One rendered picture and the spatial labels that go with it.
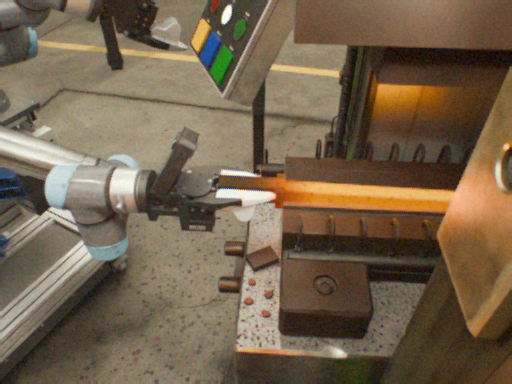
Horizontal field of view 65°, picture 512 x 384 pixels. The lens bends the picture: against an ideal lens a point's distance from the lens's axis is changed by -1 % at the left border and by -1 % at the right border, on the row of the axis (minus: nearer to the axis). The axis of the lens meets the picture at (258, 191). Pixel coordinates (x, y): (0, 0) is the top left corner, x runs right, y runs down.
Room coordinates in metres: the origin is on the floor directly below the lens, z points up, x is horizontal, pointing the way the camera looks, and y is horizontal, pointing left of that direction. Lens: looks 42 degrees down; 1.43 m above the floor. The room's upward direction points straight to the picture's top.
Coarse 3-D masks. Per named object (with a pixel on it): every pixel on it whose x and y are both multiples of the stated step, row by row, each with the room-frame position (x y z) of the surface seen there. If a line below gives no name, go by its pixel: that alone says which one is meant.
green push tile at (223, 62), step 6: (222, 48) 0.95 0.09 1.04; (222, 54) 0.94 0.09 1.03; (228, 54) 0.91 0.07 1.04; (216, 60) 0.95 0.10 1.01; (222, 60) 0.92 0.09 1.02; (228, 60) 0.90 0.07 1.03; (216, 66) 0.93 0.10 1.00; (222, 66) 0.91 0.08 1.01; (228, 66) 0.89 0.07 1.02; (216, 72) 0.92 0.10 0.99; (222, 72) 0.89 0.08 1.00; (216, 78) 0.90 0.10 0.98; (222, 78) 0.88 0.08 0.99
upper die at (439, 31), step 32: (320, 0) 0.39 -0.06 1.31; (352, 0) 0.39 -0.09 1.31; (384, 0) 0.39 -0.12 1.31; (416, 0) 0.39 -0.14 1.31; (448, 0) 0.39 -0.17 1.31; (480, 0) 0.38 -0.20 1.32; (320, 32) 0.39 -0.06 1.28; (352, 32) 0.39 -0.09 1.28; (384, 32) 0.39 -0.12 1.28; (416, 32) 0.39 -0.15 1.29; (448, 32) 0.39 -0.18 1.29; (480, 32) 0.38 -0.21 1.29
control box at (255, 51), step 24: (240, 0) 1.01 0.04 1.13; (264, 0) 0.91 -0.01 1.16; (288, 0) 0.90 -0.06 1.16; (216, 24) 1.06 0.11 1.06; (264, 24) 0.88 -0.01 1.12; (288, 24) 0.90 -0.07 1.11; (192, 48) 1.12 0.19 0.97; (240, 48) 0.89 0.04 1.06; (264, 48) 0.88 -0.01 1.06; (240, 72) 0.86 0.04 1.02; (264, 72) 0.88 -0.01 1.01; (240, 96) 0.86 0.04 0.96
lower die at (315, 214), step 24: (288, 168) 0.55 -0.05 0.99; (312, 168) 0.55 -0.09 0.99; (336, 168) 0.56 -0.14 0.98; (360, 168) 0.56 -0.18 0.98; (384, 168) 0.56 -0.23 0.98; (408, 168) 0.56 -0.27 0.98; (432, 168) 0.56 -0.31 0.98; (456, 168) 0.56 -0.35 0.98; (288, 216) 0.43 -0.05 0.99; (312, 216) 0.43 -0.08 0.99; (336, 216) 0.43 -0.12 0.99; (360, 216) 0.43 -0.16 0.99; (384, 216) 0.43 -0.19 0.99; (408, 216) 0.43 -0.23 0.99; (432, 216) 0.43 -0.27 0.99; (288, 240) 0.39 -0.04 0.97; (312, 240) 0.39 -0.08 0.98; (336, 240) 0.39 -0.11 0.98; (360, 240) 0.39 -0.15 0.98; (384, 240) 0.38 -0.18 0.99; (408, 240) 0.38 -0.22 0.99; (432, 240) 0.38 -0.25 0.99
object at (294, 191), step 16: (224, 176) 0.49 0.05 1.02; (240, 176) 0.49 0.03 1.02; (256, 176) 0.49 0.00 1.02; (288, 192) 0.46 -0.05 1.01; (304, 192) 0.46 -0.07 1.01; (320, 192) 0.46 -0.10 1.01; (336, 192) 0.46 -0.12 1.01; (352, 192) 0.46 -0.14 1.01; (368, 192) 0.46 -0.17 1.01; (384, 192) 0.46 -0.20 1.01; (400, 192) 0.46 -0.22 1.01; (416, 192) 0.46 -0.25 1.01; (432, 192) 0.46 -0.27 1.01; (448, 192) 0.46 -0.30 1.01
